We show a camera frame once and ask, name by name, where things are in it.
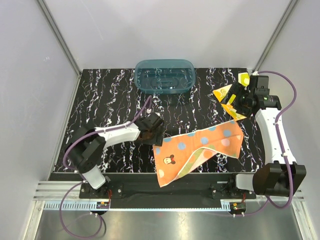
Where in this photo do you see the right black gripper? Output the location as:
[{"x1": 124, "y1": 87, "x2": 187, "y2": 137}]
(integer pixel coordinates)
[{"x1": 219, "y1": 81, "x2": 253, "y2": 119}]

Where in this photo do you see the yellow patterned towel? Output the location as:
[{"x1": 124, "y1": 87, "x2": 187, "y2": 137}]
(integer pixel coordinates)
[{"x1": 213, "y1": 72, "x2": 250, "y2": 121}]

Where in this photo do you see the orange polka dot towel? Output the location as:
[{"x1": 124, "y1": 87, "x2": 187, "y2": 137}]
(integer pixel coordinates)
[{"x1": 153, "y1": 120, "x2": 244, "y2": 188}]

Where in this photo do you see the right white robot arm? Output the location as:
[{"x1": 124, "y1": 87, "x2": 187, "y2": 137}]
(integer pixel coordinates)
[{"x1": 221, "y1": 82, "x2": 307, "y2": 199}]

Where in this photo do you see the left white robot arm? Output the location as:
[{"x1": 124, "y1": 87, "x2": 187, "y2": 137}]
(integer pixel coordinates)
[{"x1": 63, "y1": 112, "x2": 164, "y2": 198}]

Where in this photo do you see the teal plastic basin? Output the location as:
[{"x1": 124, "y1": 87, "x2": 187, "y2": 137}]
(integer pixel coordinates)
[{"x1": 134, "y1": 59, "x2": 196, "y2": 95}]

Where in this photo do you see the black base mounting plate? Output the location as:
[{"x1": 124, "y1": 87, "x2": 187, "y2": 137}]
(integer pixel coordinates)
[{"x1": 79, "y1": 173, "x2": 256, "y2": 211}]

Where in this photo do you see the left connector board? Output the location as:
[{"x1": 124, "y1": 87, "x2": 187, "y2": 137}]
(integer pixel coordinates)
[{"x1": 96, "y1": 199, "x2": 111, "y2": 209}]

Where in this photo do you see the connector board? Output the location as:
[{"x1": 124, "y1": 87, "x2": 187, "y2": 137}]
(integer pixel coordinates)
[
  {"x1": 96, "y1": 199, "x2": 111, "y2": 209},
  {"x1": 231, "y1": 202, "x2": 247, "y2": 212}
]

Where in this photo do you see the right connector board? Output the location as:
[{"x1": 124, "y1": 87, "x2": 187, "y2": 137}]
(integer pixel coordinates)
[{"x1": 231, "y1": 202, "x2": 247, "y2": 212}]

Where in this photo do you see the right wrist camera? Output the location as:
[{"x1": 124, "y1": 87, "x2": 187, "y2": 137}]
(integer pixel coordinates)
[{"x1": 249, "y1": 74, "x2": 270, "y2": 95}]

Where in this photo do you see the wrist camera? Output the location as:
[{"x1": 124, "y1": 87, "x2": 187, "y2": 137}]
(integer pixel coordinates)
[
  {"x1": 146, "y1": 108, "x2": 161, "y2": 121},
  {"x1": 249, "y1": 74, "x2": 270, "y2": 95}
]

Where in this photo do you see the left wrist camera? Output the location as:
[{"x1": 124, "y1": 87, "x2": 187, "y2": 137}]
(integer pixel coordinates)
[{"x1": 146, "y1": 108, "x2": 161, "y2": 121}]

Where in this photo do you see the right aluminium frame post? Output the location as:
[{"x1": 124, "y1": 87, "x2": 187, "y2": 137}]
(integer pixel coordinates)
[{"x1": 251, "y1": 0, "x2": 300, "y2": 73}]

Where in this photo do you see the aluminium frame post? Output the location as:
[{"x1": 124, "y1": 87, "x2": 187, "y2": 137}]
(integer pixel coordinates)
[
  {"x1": 35, "y1": 0, "x2": 82, "y2": 77},
  {"x1": 251, "y1": 0, "x2": 300, "y2": 73}
]

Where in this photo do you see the front aluminium rail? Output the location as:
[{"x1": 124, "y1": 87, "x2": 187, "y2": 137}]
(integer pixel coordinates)
[{"x1": 34, "y1": 180, "x2": 289, "y2": 200}]

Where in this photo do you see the left aluminium frame post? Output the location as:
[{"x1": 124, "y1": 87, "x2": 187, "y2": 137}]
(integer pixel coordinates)
[{"x1": 35, "y1": 0, "x2": 82, "y2": 77}]

